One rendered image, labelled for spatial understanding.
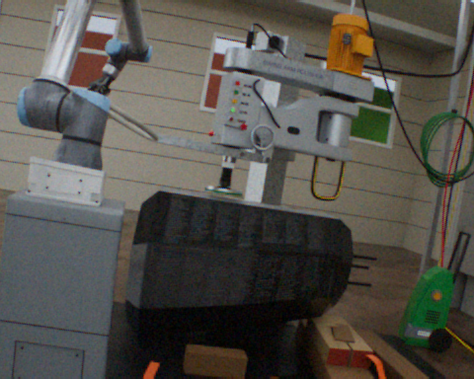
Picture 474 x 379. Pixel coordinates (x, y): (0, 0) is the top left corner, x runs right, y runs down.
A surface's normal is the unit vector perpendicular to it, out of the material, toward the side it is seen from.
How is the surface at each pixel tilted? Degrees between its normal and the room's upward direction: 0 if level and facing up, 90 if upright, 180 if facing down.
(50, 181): 90
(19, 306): 90
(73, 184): 90
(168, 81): 90
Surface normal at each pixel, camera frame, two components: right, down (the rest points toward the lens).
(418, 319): -0.14, 0.03
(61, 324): 0.20, 0.08
